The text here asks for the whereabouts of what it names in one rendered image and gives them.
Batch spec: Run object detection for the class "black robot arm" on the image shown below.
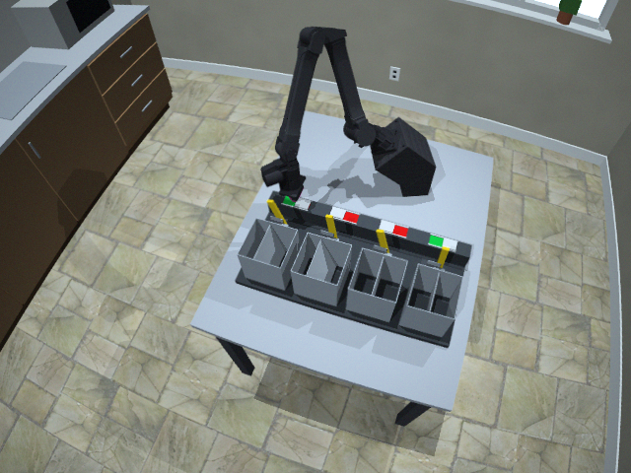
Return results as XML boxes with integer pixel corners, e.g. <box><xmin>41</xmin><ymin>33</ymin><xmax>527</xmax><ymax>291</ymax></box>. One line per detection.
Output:
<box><xmin>260</xmin><ymin>27</ymin><xmax>400</xmax><ymax>191</ymax></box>

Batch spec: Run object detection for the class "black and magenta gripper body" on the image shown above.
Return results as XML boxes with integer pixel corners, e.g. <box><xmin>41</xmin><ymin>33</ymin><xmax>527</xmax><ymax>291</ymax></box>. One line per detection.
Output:
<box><xmin>279</xmin><ymin>175</ymin><xmax>306</xmax><ymax>201</ymax></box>

